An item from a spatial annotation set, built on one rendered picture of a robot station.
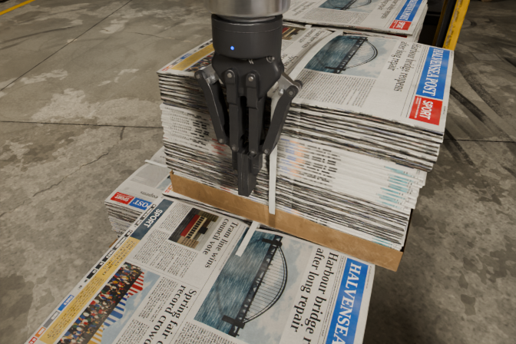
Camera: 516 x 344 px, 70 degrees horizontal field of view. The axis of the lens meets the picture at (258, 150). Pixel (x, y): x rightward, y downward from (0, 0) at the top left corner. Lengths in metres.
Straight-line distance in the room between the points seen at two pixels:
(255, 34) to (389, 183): 0.23
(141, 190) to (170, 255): 0.50
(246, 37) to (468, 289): 1.49
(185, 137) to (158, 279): 0.20
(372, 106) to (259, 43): 0.15
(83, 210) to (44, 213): 0.18
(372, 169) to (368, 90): 0.10
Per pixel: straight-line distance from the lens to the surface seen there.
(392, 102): 0.45
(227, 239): 0.58
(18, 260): 1.89
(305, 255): 0.56
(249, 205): 0.57
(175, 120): 0.56
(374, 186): 0.47
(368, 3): 0.88
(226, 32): 0.38
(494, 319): 1.69
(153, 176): 1.08
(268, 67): 0.40
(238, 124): 0.45
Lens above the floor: 1.26
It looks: 35 degrees down
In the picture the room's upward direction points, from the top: straight up
